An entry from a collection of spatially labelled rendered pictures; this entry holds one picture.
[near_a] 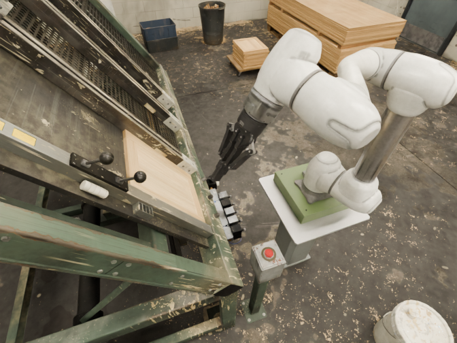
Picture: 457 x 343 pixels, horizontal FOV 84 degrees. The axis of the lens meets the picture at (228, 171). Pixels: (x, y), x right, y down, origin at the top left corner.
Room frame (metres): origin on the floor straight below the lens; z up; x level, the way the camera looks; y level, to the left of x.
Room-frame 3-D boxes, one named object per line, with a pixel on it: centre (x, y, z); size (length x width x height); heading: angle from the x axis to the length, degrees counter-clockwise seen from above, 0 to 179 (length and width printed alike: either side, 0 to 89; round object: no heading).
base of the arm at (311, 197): (0.96, -0.51, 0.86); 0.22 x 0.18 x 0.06; 19
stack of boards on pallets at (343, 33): (5.08, -1.72, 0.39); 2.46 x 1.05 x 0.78; 19
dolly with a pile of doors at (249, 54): (4.26, -0.30, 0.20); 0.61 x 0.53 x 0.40; 19
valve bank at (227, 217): (0.89, 0.02, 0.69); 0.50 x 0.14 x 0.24; 19
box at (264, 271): (0.49, -0.18, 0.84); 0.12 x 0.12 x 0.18; 19
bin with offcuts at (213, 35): (5.42, 0.31, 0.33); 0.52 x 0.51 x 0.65; 19
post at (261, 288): (0.49, -0.18, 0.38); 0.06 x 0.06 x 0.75; 19
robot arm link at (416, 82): (0.79, -0.66, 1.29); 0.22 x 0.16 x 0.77; 41
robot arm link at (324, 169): (0.94, -0.52, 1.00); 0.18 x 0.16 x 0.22; 41
